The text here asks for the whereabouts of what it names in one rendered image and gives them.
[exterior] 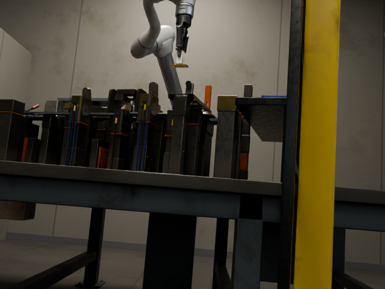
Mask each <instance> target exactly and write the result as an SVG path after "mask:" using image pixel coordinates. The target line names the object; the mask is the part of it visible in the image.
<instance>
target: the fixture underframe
mask: <svg viewBox="0 0 385 289"><path fill-rule="evenodd" d="M281 198H282V197H278V196H264V195H256V194H242V193H228V192H214V191H207V190H192V189H178V188H164V187H156V186H143V185H129V184H120V183H106V182H93V181H79V180H71V179H57V178H42V177H29V176H21V175H7V174H0V219H8V220H21V221H23V220H32V219H34V216H35V211H36V203H38V204H51V205H65V206H78V207H86V208H92V213H91V222H90V228H89V238H88V247H87V251H86V252H83V253H81V254H79V255H77V256H75V257H73V258H71V259H69V260H66V261H64V262H62V263H60V264H58V265H55V266H54V267H51V268H49V269H47V270H45V271H42V272H40V273H38V274H36V275H34V276H32V277H30V278H28V279H25V280H23V281H21V282H19V283H17V284H15V285H13V286H10V287H8V288H6V289H47V288H48V287H50V286H52V285H54V284H55V283H57V282H59V281H60V280H62V279H63V278H65V277H67V276H69V275H70V274H72V273H74V272H76V271H77V270H79V269H80V268H82V267H84V266H85V273H84V279H83V280H81V281H79V282H78V283H76V284H75V286H78V287H90V288H100V287H101V286H102V285H103V284H104V283H105V281H103V280H101V281H99V280H98V279H99V269H100V259H101V249H102V243H103V232H104V222H105V211H106V209H113V210H127V211H134V212H148V213H161V214H175V215H183V216H196V217H209V218H217V225H216V234H215V250H214V266H213V282H212V289H260V282H272V283H277V280H278V257H279V244H280V221H281ZM296 217H297V198H294V211H293V236H292V261H291V275H290V283H291V284H293V283H294V257H295V243H296ZM229 219H231V220H235V224H234V242H233V259H232V269H231V279H230V276H229V273H228V271H227V268H226V257H227V240H228V231H229ZM345 229H355V230H363V231H376V232H385V205H378V204H364V203H356V202H342V201H335V205H334V225H333V261H332V289H344V287H345V288H346V289H373V288H371V287H370V286H368V285H366V284H364V283H362V282H360V281H358V280H356V279H354V278H353V277H351V276H349V275H347V274H345V273H344V263H345Z"/></svg>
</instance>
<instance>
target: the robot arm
mask: <svg viewBox="0 0 385 289"><path fill-rule="evenodd" d="M161 1H164V0H143V7H144V11H145V13H146V16H147V19H148V22H149V25H150V28H149V29H148V30H146V31H145V32H143V33H142V34H141V35H140V36H138V37H137V38H136V39H135V40H134V42H133V43H132V45H131V55H132V56H133V57H134V58H137V59H139V58H143V57H145V56H148V55H150V54H152V53H153V54H154V56H156V57H157V59H158V63H159V66H160V70H161V73H162V76H163V80H164V83H165V86H166V90H167V93H183V92H182V88H181V86H180V82H179V77H178V74H177V71H176V68H172V67H171V66H170V65H172V64H174V60H173V57H172V51H173V42H174V41H175V32H174V30H173V28H172V27H170V26H165V25H163V26H161V25H160V21H159V18H158V15H157V13H156V10H155V7H154V3H159V2H161ZM168 1H171V2H172V3H174V4H175V5H176V10H175V17H176V47H177V48H175V49H176V50H177V55H176V64H184V53H186V51H187V44H188V39H189V36H187V34H188V30H187V29H188V28H189V27H190V26H191V20H192V19H193V16H194V6H195V3H196V0H168Z"/></svg>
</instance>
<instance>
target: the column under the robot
mask: <svg viewBox="0 0 385 289"><path fill-rule="evenodd" d="M196 227H197V217H196V216H183V215H175V214H161V213H150V214H149V221H148V233H147V245H146V257H145V264H144V276H143V288H142V289H192V279H193V265H194V250H195V235H196Z"/></svg>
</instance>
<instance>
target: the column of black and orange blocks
mask: <svg viewBox="0 0 385 289"><path fill-rule="evenodd" d="M252 96H253V86H252V85H245V86H244V96H243V97H252ZM249 151H250V124H249V123H248V121H247V120H246V119H245V117H244V116H243V124H242V141H241V159H240V168H239V179H244V180H248V161H249Z"/></svg>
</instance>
